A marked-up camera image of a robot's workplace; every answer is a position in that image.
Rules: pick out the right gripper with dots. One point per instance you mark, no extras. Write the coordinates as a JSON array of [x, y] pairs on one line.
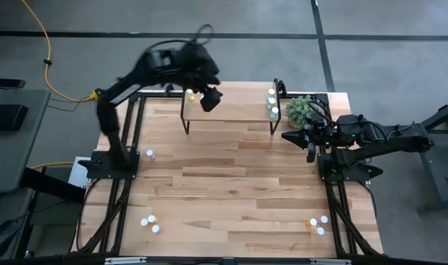
[[323, 130]]

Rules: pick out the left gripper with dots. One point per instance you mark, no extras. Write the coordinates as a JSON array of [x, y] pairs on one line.
[[209, 92]]

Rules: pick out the yellow medicine bottle white cap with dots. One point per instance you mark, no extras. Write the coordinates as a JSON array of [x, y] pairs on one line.
[[320, 230], [151, 218], [190, 91]]

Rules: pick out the pink medicine bottle white cap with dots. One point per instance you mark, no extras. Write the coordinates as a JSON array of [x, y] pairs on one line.
[[156, 228], [149, 152], [324, 219]]

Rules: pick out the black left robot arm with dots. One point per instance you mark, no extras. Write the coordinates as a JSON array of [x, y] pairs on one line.
[[109, 129]]

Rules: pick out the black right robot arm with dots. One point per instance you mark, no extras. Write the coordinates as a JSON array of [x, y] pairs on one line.
[[393, 141]]

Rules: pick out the green potted plant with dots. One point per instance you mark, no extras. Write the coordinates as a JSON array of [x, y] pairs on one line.
[[297, 110]]

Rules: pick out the black metal stand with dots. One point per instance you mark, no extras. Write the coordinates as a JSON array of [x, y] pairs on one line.
[[435, 184]]

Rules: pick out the white paper sheet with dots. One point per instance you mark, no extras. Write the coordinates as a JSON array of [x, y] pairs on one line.
[[76, 176]]

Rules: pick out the black desk leg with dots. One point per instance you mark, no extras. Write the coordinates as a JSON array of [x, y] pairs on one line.
[[50, 186]]

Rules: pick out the grey office desk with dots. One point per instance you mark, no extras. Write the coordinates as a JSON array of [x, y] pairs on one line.
[[17, 154]]

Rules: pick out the black flat bar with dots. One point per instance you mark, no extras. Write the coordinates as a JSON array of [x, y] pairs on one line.
[[6, 83]]

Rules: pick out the black device blue light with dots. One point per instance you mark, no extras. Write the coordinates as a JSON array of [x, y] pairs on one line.
[[4, 235]]

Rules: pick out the black aluminium frame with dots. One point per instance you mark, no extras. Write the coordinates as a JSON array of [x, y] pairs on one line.
[[322, 98]]

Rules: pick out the silver metal bracket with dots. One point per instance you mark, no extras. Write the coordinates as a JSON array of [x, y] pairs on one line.
[[124, 261], [330, 261]]

